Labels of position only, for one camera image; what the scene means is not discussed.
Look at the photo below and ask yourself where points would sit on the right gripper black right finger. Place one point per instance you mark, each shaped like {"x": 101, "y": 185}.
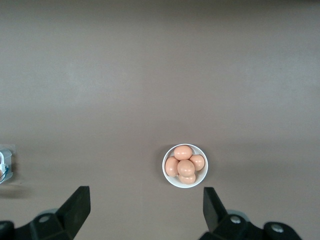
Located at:
{"x": 215, "y": 215}

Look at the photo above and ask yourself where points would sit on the clear plastic egg carton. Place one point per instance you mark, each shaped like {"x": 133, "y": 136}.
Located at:
{"x": 6, "y": 155}

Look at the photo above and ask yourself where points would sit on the brown egg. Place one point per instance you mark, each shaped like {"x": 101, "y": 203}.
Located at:
{"x": 187, "y": 179}
{"x": 186, "y": 167}
{"x": 183, "y": 152}
{"x": 198, "y": 162}
{"x": 170, "y": 167}

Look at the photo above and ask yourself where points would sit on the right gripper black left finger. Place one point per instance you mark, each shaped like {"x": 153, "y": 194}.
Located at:
{"x": 72, "y": 215}

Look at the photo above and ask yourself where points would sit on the white round bowl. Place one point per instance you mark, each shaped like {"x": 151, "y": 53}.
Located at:
{"x": 202, "y": 175}

